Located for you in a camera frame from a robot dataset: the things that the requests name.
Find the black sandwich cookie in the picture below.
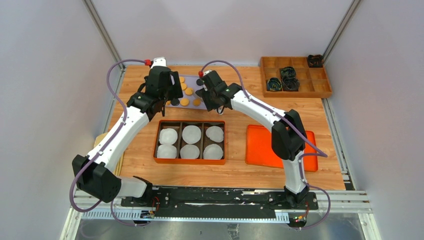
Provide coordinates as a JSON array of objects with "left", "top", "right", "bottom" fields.
[
  {"left": 170, "top": 98, "right": 180, "bottom": 107},
  {"left": 196, "top": 78, "right": 204, "bottom": 86}
]

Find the lavender cookie tray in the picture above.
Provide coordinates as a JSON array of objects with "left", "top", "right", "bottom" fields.
[{"left": 165, "top": 75, "right": 207, "bottom": 110}]

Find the round yellow biscuit boxed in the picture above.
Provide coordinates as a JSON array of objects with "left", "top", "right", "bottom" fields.
[{"left": 184, "top": 87, "right": 194, "bottom": 96}]

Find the round yellow biscuit cup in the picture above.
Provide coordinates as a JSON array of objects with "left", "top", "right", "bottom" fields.
[{"left": 180, "top": 98, "right": 190, "bottom": 107}]

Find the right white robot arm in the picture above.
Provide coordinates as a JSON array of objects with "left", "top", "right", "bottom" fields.
[{"left": 197, "top": 70, "right": 310, "bottom": 209}]

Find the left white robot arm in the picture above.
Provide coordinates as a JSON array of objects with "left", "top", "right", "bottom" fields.
[{"left": 69, "top": 57, "right": 183, "bottom": 207}]

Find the swirl butter cookie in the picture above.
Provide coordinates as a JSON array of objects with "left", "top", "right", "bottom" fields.
[{"left": 192, "top": 98, "right": 202, "bottom": 107}]

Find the white paper cup back-right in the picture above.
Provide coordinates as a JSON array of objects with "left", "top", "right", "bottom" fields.
[{"left": 205, "top": 126, "right": 224, "bottom": 143}]

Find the white paper cup back-middle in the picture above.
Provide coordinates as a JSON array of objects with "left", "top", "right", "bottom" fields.
[{"left": 182, "top": 125, "right": 202, "bottom": 145}]

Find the white paper cup back-left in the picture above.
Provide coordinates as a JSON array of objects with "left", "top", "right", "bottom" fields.
[{"left": 159, "top": 128, "right": 178, "bottom": 145}]

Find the orange compartment box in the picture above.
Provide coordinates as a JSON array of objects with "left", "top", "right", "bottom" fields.
[{"left": 153, "top": 120, "right": 227, "bottom": 165}]

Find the rolled dark fabric left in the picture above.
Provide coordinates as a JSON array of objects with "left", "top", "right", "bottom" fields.
[{"left": 266, "top": 77, "right": 283, "bottom": 92}]

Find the rolled dark fabric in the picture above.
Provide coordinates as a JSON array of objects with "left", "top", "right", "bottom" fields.
[
  {"left": 282, "top": 77, "right": 300, "bottom": 92},
  {"left": 266, "top": 77, "right": 283, "bottom": 92},
  {"left": 279, "top": 66, "right": 296, "bottom": 79}
]

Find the white paper cup front-right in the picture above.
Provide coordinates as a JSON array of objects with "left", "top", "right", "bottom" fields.
[{"left": 203, "top": 144, "right": 224, "bottom": 160}]

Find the white paper cup front-middle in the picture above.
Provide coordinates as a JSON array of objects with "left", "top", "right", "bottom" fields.
[{"left": 180, "top": 144, "right": 200, "bottom": 159}]

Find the white paper cup front-left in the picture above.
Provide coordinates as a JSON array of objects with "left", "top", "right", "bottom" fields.
[{"left": 156, "top": 144, "right": 177, "bottom": 159}]

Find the orange box lid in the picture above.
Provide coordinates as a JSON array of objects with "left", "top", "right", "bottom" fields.
[{"left": 245, "top": 124, "right": 319, "bottom": 172}]

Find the rolled dark fabric top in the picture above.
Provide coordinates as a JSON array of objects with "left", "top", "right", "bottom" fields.
[{"left": 279, "top": 66, "right": 296, "bottom": 79}]

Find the rolled dark fabric right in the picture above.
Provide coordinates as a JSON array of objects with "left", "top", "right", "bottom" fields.
[{"left": 282, "top": 77, "right": 300, "bottom": 92}]

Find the wooden compartment organizer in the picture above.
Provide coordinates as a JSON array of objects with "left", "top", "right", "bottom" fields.
[{"left": 259, "top": 56, "right": 333, "bottom": 99}]

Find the yellow cloth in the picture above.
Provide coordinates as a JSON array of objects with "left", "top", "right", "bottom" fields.
[{"left": 93, "top": 132, "right": 124, "bottom": 176}]

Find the black object in corner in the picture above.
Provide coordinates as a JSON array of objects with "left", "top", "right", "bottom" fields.
[{"left": 306, "top": 54, "right": 324, "bottom": 68}]

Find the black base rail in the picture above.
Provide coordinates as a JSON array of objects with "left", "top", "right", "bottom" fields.
[{"left": 120, "top": 186, "right": 319, "bottom": 220}]

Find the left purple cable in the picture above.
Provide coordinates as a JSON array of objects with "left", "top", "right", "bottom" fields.
[{"left": 68, "top": 58, "right": 148, "bottom": 214}]

